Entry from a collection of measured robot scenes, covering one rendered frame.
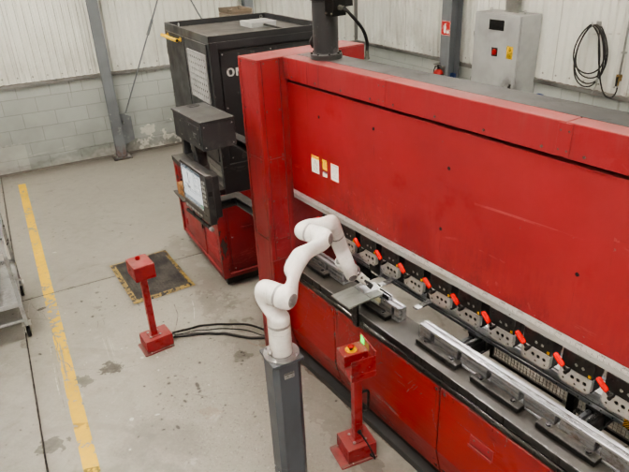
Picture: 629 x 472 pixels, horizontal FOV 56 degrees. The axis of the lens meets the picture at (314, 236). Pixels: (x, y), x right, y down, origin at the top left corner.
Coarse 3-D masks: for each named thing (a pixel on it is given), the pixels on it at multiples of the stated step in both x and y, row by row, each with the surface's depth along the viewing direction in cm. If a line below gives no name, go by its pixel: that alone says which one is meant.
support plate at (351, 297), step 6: (348, 288) 365; (354, 288) 365; (336, 294) 360; (342, 294) 359; (348, 294) 359; (354, 294) 359; (360, 294) 358; (366, 294) 358; (372, 294) 358; (378, 294) 358; (336, 300) 355; (342, 300) 354; (348, 300) 353; (354, 300) 353; (360, 300) 353; (366, 300) 353; (348, 306) 347; (354, 306) 348
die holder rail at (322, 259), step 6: (312, 258) 419; (318, 258) 411; (324, 258) 407; (330, 258) 406; (318, 264) 413; (324, 264) 407; (330, 264) 399; (330, 270) 402; (336, 270) 396; (336, 276) 398; (342, 276) 392; (342, 282) 394; (348, 282) 395
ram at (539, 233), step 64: (320, 128) 360; (384, 128) 309; (448, 128) 271; (320, 192) 381; (384, 192) 325; (448, 192) 283; (512, 192) 251; (576, 192) 225; (448, 256) 296; (512, 256) 261; (576, 256) 234; (576, 320) 243
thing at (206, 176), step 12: (192, 168) 398; (204, 168) 405; (204, 180) 384; (216, 180) 391; (204, 192) 390; (216, 192) 395; (192, 204) 419; (204, 204) 397; (216, 204) 398; (204, 216) 404; (216, 216) 398
